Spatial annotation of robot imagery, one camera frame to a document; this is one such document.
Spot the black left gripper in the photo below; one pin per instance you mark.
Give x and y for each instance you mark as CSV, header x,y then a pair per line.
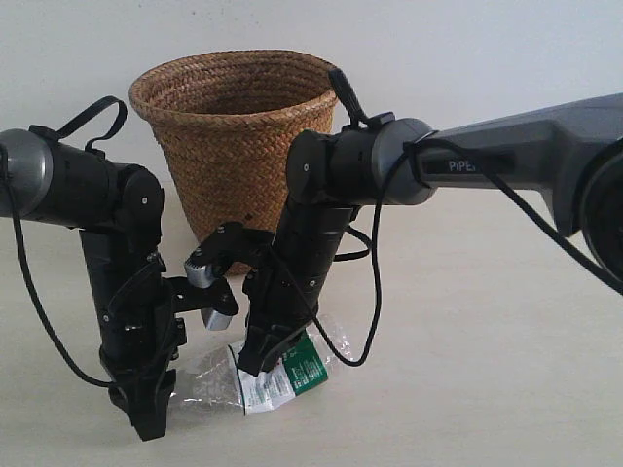
x,y
138,332

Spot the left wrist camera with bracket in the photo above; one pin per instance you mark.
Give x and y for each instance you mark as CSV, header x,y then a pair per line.
x,y
216,303

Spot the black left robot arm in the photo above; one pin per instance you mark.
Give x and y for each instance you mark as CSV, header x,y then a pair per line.
x,y
117,210

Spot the brown woven wicker basket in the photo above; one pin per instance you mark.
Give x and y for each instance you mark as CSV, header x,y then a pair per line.
x,y
225,121

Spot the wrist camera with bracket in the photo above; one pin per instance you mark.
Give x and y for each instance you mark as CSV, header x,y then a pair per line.
x,y
216,303
229,243

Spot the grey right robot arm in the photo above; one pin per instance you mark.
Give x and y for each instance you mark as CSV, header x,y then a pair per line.
x,y
561,165

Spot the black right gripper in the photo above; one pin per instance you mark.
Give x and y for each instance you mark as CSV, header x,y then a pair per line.
x,y
277,316

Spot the clear plastic bottle green label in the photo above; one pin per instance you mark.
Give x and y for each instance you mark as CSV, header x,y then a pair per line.
x,y
212,383

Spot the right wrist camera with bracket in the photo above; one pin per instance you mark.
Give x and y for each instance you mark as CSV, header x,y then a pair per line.
x,y
229,243

